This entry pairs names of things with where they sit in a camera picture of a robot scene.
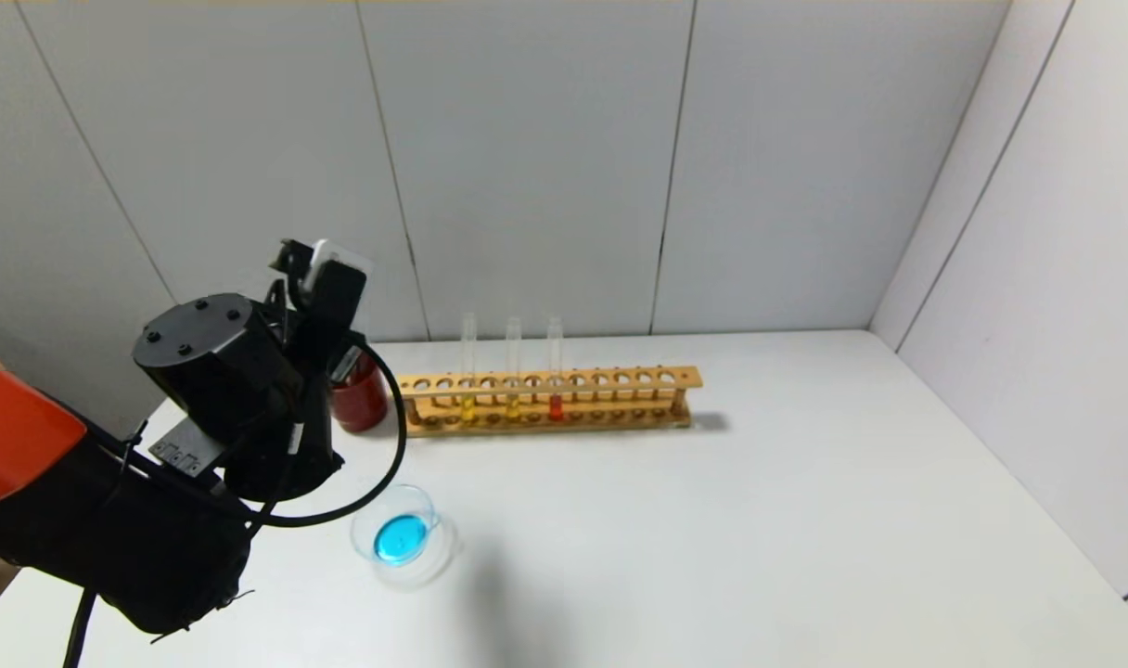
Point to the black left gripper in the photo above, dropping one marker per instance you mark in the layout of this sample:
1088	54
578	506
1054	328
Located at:
345	365

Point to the test tube with yellow pigment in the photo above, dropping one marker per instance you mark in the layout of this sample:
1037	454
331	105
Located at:
469	409
513	408

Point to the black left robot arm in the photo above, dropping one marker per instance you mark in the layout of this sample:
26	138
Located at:
202	371

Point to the test tube with red pigment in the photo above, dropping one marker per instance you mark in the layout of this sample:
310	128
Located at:
556	408

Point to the wooden test tube rack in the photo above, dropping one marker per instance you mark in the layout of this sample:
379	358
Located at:
620	378

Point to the dark red plastic cup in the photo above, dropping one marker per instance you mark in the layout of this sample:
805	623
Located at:
365	408

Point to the clear glass beaker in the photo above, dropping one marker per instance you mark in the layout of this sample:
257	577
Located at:
402	538

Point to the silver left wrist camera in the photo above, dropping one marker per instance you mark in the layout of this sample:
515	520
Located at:
337	278

